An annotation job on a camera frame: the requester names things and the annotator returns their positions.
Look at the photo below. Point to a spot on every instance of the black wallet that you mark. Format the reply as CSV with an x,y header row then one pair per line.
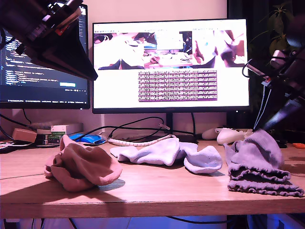
x,y
283,144

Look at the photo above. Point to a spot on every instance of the green house plant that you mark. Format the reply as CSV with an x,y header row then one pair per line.
x,y
277,46

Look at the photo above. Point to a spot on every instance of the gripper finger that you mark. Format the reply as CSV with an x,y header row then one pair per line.
x,y
262,107
286,112
76,52
59,63

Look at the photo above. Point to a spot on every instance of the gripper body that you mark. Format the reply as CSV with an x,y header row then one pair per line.
x,y
52,21
281,81

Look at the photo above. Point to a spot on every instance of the small brown cardboard box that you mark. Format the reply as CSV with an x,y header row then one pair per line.
x,y
23,135

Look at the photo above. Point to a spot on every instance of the green printed small box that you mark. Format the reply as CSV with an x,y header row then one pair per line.
x,y
50,140

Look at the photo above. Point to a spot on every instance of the white sock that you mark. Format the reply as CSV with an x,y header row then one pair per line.
x,y
155,152
205,162

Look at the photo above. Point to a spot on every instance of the black monitor stand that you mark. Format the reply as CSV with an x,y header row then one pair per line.
x,y
169,124

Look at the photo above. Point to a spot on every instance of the grey frilly-cuff sock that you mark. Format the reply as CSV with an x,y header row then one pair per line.
x,y
262,188
259,150

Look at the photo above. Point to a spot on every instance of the bright white computer monitor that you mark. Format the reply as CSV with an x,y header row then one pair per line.
x,y
114,90

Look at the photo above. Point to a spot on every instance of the blue plastic packet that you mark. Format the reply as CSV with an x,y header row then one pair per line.
x,y
90,138

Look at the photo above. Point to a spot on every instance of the black flat device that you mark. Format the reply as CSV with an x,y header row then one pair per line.
x,y
9,149

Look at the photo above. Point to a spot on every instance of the pink sock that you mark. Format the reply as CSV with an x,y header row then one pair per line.
x,y
95,164
69,183

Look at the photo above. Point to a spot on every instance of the white box green label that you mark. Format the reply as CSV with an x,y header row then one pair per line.
x,y
66,128

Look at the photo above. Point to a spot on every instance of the white game controller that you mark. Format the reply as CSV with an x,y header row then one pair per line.
x,y
228,136

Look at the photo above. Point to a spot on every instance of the dark code computer monitor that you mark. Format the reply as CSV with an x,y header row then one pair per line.
x,y
47,93

